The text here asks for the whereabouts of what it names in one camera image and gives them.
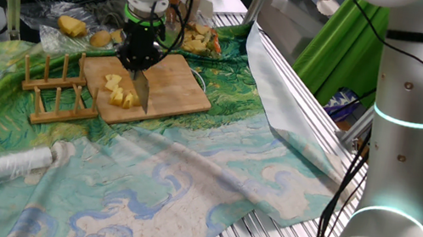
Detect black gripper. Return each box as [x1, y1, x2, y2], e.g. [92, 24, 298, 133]
[113, 18, 167, 78]

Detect steel cleaver knife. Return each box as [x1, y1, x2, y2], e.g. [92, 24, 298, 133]
[125, 67, 155, 115]

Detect thin yellow potato slice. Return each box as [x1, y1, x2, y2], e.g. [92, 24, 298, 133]
[121, 90, 136, 112]
[103, 71, 124, 85]
[107, 84, 127, 109]
[104, 79, 121, 93]

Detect whole brown potato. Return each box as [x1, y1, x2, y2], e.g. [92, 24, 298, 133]
[109, 27, 126, 45]
[88, 28, 114, 50]

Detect wooden cutting board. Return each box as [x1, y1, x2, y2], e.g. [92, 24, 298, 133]
[70, 38, 220, 142]

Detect grey green rag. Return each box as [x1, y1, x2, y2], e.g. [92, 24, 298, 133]
[83, 0, 130, 30]

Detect bag of chopped potato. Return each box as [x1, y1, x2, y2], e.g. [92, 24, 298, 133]
[178, 20, 228, 59]

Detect peeled cut yellow potato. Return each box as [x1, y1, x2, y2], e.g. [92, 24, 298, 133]
[55, 14, 90, 41]

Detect clear plastic bag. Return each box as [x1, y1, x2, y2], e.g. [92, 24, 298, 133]
[14, 0, 131, 65]

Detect wooden peg rack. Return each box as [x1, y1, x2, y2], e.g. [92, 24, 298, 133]
[14, 43, 109, 136]

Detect painted landscape tablecloth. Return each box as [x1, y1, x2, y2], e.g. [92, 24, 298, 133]
[0, 0, 382, 237]

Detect grey metal box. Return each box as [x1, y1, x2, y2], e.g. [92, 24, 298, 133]
[251, 0, 336, 63]

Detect green curtain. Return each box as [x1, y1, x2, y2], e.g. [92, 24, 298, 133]
[286, 0, 394, 115]

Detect blue patterned bag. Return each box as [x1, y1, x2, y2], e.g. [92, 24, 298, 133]
[322, 85, 372, 127]

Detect thick black cable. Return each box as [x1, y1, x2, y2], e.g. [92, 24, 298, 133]
[142, 0, 196, 66]

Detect black cable bundle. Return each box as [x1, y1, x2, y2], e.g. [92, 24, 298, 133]
[314, 125, 375, 237]

